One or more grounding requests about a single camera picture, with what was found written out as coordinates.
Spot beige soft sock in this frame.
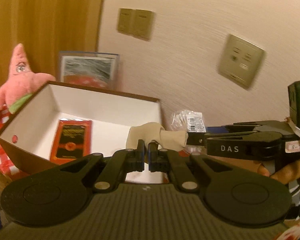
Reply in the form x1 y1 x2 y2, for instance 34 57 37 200
126 122 189 152

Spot person's right hand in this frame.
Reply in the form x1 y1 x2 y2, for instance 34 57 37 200
254 159 300 184

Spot clear plastic bag with barcode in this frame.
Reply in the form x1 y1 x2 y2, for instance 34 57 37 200
170 109 206 133

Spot red black card packet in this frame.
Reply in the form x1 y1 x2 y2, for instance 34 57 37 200
50 119 93 165

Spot brown cardboard box white inside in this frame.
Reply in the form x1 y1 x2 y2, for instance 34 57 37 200
0 81 161 174

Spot framed grey picture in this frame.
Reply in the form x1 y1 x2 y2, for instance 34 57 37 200
58 51 120 90

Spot pink starfish plush toy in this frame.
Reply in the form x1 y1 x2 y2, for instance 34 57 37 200
0 43 56 114

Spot wall socket plate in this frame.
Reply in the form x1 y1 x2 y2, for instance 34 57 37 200
217 34 266 89

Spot double wall switch plate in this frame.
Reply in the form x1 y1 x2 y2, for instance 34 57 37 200
117 8 155 41

